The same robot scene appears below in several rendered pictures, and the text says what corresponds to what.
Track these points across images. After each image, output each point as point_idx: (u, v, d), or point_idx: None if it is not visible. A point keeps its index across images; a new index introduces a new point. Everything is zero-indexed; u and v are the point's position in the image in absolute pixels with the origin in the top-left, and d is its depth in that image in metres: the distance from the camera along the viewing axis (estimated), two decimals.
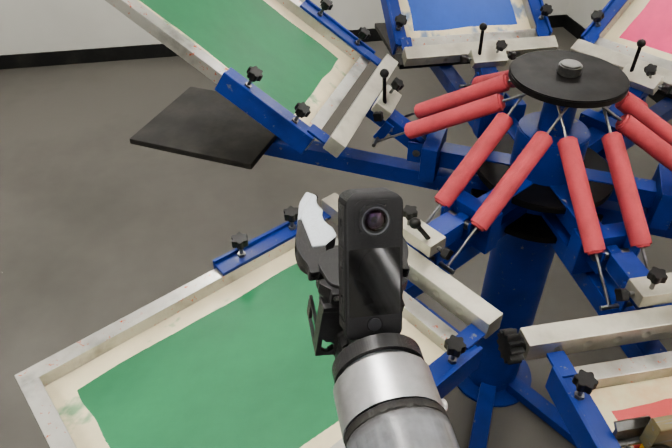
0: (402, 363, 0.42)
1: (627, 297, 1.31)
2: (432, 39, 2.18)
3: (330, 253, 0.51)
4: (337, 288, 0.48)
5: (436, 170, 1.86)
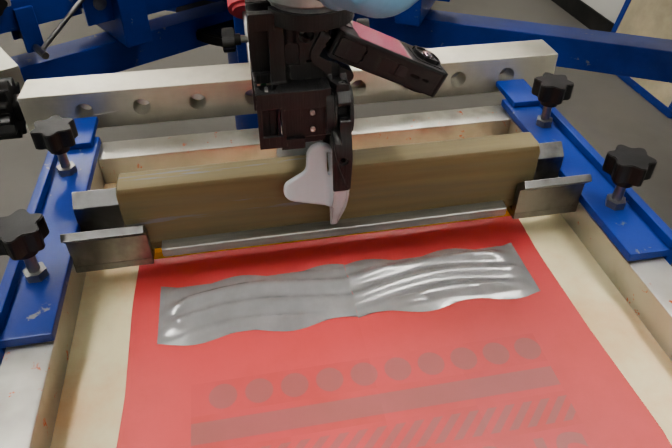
0: None
1: (230, 39, 0.77)
2: None
3: None
4: None
5: None
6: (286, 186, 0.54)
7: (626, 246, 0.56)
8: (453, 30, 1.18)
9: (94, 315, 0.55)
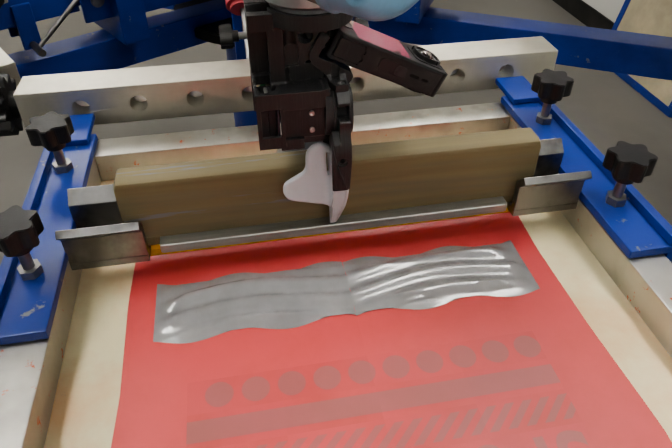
0: None
1: (228, 36, 0.77)
2: None
3: None
4: None
5: None
6: (286, 186, 0.54)
7: (627, 243, 0.55)
8: (452, 27, 1.18)
9: (89, 313, 0.54)
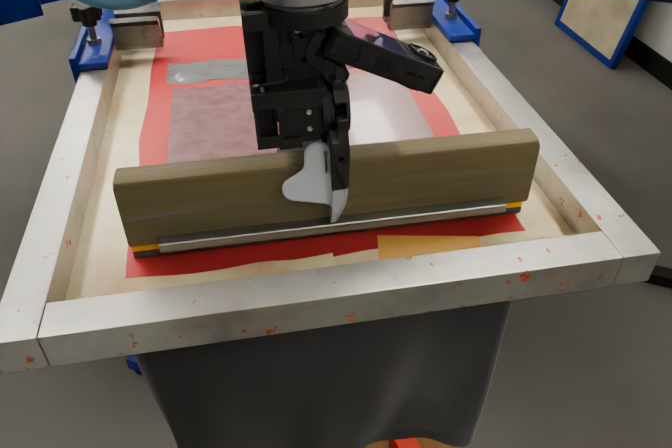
0: None
1: None
2: None
3: None
4: None
5: None
6: (285, 186, 0.54)
7: (449, 33, 0.92)
8: None
9: (128, 73, 0.91)
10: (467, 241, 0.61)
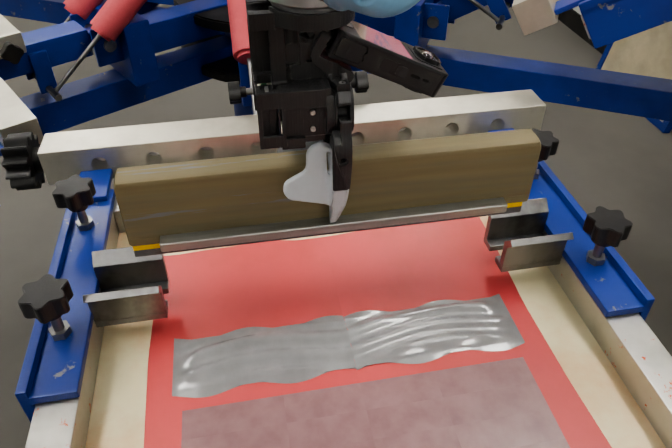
0: None
1: (236, 93, 0.82)
2: None
3: None
4: None
5: None
6: (286, 185, 0.54)
7: (604, 303, 0.60)
8: (448, 66, 1.23)
9: (113, 367, 0.60)
10: None
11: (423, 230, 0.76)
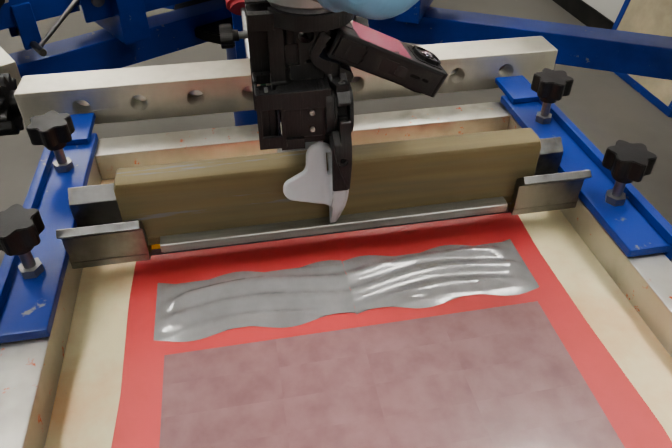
0: None
1: (228, 35, 0.77)
2: None
3: None
4: None
5: None
6: (286, 186, 0.54)
7: (626, 242, 0.55)
8: (452, 27, 1.18)
9: (90, 311, 0.55)
10: None
11: None
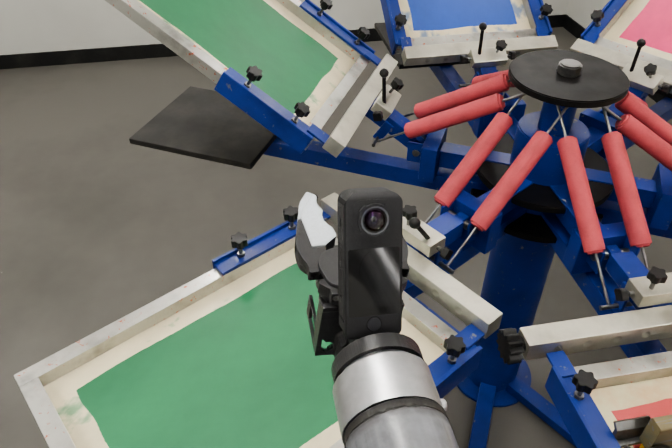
0: (401, 363, 0.42)
1: (626, 297, 1.30)
2: (432, 39, 2.18)
3: (330, 253, 0.51)
4: (337, 288, 0.48)
5: (436, 170, 1.86)
6: None
7: None
8: None
9: None
10: None
11: None
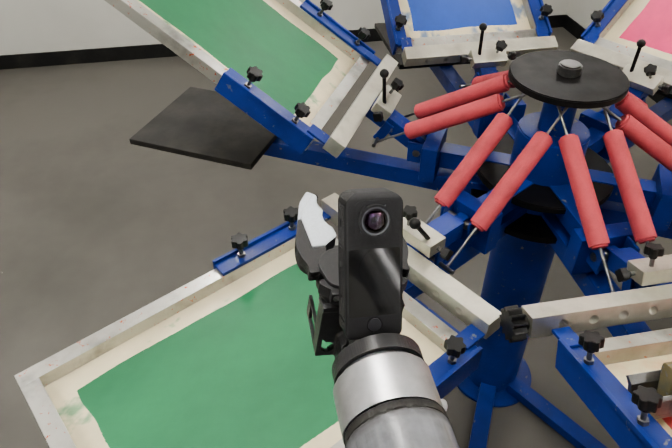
0: (402, 363, 0.42)
1: (627, 275, 1.29)
2: (432, 39, 2.18)
3: (330, 253, 0.51)
4: (337, 288, 0.48)
5: (436, 170, 1.86)
6: None
7: None
8: None
9: None
10: None
11: None
